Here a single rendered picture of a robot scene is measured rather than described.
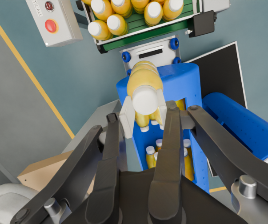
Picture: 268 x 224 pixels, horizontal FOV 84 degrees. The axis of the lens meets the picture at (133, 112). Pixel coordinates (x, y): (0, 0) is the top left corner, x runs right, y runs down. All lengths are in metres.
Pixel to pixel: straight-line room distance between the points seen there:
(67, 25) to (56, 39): 0.06
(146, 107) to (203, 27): 0.49
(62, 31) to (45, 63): 1.40
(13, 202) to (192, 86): 0.78
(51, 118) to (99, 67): 0.95
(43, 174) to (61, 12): 0.76
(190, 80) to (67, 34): 0.42
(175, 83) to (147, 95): 0.22
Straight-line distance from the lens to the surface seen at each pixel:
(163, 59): 0.71
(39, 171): 0.98
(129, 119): 0.17
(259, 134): 1.06
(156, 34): 0.74
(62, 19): 0.60
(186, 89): 0.45
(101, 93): 1.78
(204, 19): 0.66
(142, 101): 0.22
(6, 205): 0.82
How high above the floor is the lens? 1.63
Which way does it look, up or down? 66 degrees down
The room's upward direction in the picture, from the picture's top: 169 degrees counter-clockwise
